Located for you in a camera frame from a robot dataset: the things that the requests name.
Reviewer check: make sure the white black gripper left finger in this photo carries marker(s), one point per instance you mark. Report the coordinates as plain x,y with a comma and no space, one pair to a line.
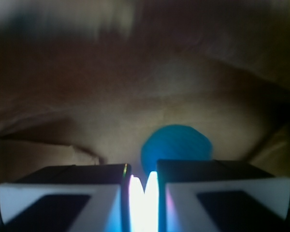
92,198

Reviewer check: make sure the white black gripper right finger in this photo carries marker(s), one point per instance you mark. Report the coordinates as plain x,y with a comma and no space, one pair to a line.
220,196

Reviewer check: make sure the blue dimpled ball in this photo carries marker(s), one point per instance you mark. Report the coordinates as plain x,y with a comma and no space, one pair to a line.
174,142

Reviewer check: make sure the brown paper bag tray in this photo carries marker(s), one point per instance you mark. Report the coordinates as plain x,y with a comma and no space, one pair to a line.
88,81

